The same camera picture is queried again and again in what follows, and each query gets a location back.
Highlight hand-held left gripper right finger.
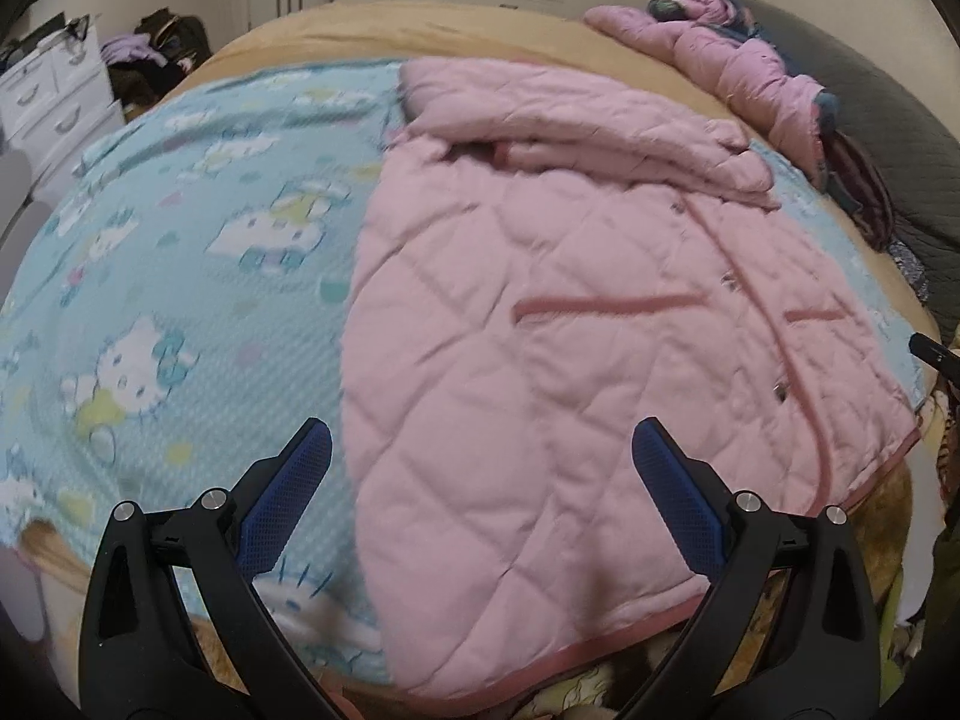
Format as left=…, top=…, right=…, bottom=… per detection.
left=632, top=417, right=882, bottom=720

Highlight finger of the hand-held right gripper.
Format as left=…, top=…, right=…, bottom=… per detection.
left=909, top=334, right=960, bottom=377

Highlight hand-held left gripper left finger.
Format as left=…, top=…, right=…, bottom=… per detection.
left=78, top=417, right=335, bottom=720

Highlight pink quilted jacket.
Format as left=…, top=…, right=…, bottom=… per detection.
left=341, top=56, right=922, bottom=698

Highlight purple clothes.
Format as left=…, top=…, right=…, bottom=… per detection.
left=101, top=34, right=162, bottom=68

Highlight dark floral pillow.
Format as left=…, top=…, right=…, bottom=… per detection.
left=889, top=240, right=931, bottom=301

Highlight dark striped pillow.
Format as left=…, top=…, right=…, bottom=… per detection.
left=821, top=131, right=897, bottom=252

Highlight tan fuzzy blanket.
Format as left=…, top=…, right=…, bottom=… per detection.
left=22, top=457, right=938, bottom=720

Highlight floral printed cloth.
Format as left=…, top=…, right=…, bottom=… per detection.
left=525, top=652, right=676, bottom=720

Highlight blue cartoon cat blanket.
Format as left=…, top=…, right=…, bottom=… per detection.
left=0, top=60, right=927, bottom=691

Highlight grey quilted headboard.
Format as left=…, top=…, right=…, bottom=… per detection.
left=739, top=0, right=960, bottom=316

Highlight pink puffy coat pile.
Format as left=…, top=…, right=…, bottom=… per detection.
left=583, top=0, right=841, bottom=188

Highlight white drawer cabinet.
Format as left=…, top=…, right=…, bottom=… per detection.
left=0, top=15, right=127, bottom=181

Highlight black bag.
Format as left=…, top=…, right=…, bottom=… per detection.
left=135, top=9, right=215, bottom=83

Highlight bed with tan sheet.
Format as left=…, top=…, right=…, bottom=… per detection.
left=15, top=0, right=950, bottom=720

